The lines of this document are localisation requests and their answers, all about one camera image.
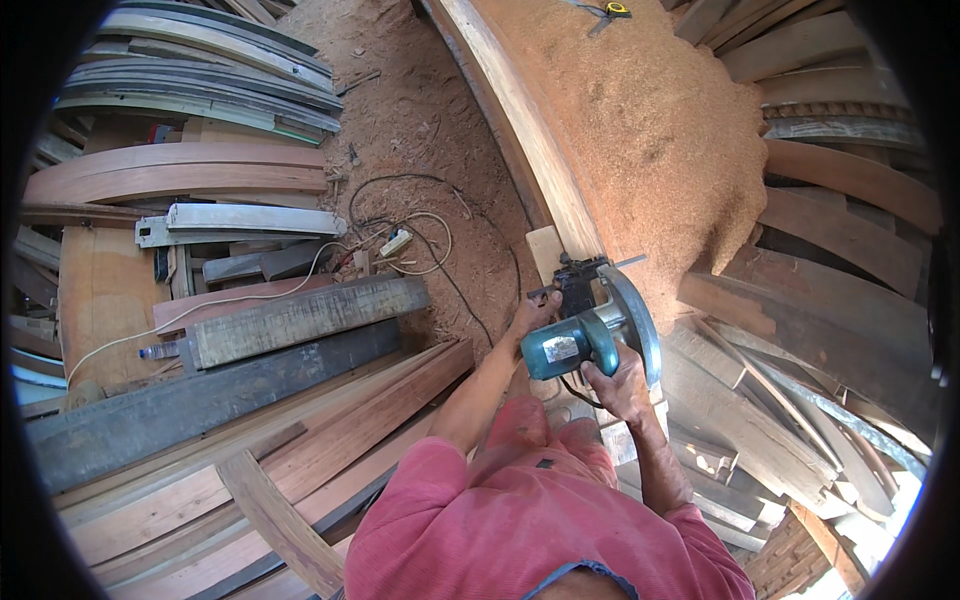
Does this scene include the black power cable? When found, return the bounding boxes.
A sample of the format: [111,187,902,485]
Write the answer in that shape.
[348,173,523,349]

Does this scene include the wide brown wood slab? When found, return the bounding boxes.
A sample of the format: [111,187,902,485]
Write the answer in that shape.
[57,225,171,391]

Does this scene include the grey weathered wood beam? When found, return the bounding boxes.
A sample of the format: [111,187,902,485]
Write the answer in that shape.
[178,276,432,372]

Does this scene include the dark wood beam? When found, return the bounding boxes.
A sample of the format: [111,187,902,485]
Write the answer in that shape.
[26,318,403,496]

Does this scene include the whitish painted wood piece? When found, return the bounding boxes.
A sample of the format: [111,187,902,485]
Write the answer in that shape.
[134,201,349,249]

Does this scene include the white power cable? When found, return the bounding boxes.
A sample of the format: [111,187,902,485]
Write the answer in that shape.
[66,210,454,390]

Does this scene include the person's right hand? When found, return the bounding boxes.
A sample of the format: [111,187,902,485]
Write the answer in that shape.
[580,339,655,426]

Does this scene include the yellow tape measure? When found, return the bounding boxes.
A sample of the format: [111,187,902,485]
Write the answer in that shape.
[588,1,633,37]

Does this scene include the teal circular saw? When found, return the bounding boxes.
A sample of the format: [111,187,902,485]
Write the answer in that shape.
[519,253,663,393]

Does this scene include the heap of scrap wood boards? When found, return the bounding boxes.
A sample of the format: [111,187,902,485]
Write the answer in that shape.
[600,0,945,594]

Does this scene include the person's left hand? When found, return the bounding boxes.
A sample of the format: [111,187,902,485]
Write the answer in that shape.
[508,289,564,345]

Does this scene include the curved brown wood piece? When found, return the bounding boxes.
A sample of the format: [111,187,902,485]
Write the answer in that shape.
[216,448,346,600]

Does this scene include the stack of grey curved planks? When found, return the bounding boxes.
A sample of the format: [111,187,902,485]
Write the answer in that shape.
[54,0,346,145]

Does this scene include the person's legs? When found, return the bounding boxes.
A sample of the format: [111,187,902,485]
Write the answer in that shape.
[480,395,621,489]

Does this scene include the long brown wood plank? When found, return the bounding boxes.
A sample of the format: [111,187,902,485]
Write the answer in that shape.
[417,0,607,261]

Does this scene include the heap of sawdust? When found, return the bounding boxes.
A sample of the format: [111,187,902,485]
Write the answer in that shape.
[480,0,769,335]

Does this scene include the reddish curved wood planks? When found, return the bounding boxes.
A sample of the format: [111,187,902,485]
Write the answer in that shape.
[22,141,331,207]

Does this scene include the person's body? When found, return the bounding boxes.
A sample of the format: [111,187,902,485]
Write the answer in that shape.
[343,435,757,600]

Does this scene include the heap of long brown planks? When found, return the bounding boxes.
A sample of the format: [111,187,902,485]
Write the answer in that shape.
[51,337,477,600]

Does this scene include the small light wood board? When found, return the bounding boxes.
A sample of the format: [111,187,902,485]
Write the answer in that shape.
[525,225,567,288]

